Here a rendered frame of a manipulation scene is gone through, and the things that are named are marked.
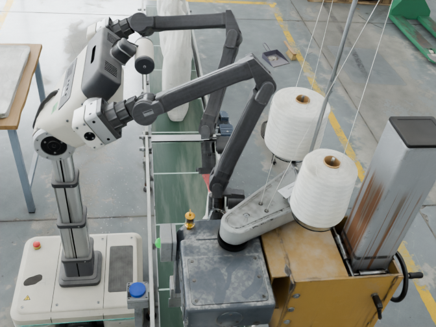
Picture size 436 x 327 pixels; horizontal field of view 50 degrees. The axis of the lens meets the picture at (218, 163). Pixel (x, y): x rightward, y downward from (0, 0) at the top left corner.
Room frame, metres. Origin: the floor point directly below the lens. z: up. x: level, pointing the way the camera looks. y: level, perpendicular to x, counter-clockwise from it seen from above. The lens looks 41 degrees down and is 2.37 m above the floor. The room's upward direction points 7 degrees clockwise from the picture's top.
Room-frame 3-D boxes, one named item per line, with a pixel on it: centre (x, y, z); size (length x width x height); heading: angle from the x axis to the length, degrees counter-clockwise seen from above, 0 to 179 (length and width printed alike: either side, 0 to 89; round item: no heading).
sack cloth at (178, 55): (2.89, 0.37, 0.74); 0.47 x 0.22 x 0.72; 10
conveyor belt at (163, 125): (3.60, 0.52, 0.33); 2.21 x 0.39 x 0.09; 12
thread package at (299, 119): (1.09, -0.21, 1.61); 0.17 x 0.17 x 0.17
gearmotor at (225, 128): (2.72, 0.01, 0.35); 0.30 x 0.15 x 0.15; 12
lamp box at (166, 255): (0.87, 0.12, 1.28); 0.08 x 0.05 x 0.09; 12
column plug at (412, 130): (0.91, -0.47, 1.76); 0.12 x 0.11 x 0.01; 102
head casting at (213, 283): (0.79, -0.05, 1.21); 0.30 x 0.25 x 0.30; 12
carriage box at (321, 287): (0.89, -0.37, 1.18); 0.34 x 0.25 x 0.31; 102
